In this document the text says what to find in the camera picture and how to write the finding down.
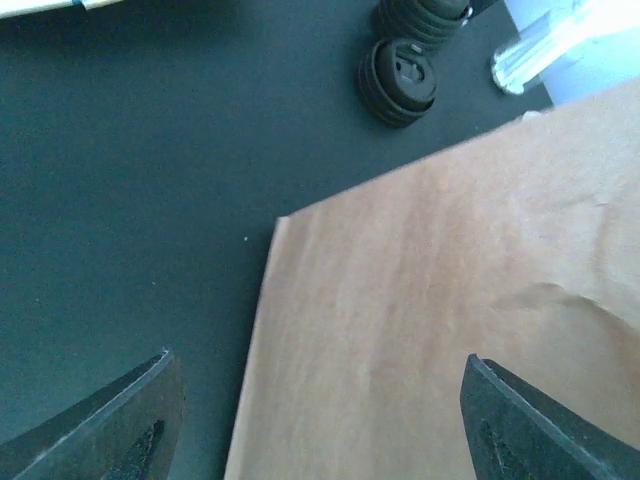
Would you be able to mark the blue checkered paper bag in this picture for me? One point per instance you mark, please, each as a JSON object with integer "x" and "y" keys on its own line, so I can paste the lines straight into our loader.
{"x": 14, "y": 8}

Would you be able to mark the large brown paper bag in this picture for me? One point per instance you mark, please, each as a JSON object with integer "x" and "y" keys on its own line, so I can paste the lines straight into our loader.
{"x": 521, "y": 246}

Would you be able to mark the near black lid stack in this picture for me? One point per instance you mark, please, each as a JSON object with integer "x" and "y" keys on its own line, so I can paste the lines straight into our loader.
{"x": 396, "y": 81}

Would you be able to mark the far black lid stack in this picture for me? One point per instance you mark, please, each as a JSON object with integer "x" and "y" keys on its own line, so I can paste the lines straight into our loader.
{"x": 429, "y": 23}

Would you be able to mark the black lid stack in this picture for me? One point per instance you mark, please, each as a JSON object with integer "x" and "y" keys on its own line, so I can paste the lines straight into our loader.
{"x": 429, "y": 23}
{"x": 396, "y": 81}

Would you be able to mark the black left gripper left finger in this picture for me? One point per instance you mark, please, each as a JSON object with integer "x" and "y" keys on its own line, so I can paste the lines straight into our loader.
{"x": 126, "y": 430}

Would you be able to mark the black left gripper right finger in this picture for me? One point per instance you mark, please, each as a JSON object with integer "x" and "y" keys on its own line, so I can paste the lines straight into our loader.
{"x": 515, "y": 431}

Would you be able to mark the glass of white stirrers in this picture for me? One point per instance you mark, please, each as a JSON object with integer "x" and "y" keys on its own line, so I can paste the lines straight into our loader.
{"x": 546, "y": 47}

